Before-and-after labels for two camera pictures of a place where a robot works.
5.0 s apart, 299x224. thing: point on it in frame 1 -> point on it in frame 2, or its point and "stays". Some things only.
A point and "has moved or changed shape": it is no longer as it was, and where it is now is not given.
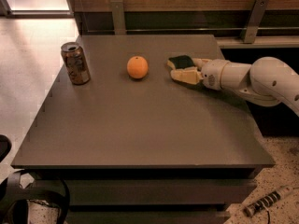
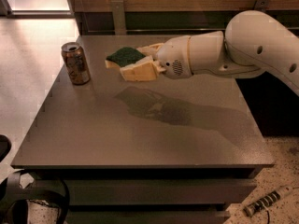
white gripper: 212,73 -> 173,57
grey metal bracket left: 119,19 stays
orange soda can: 76,62 stays
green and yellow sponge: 182,62 has moved or changed shape
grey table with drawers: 133,146 stays
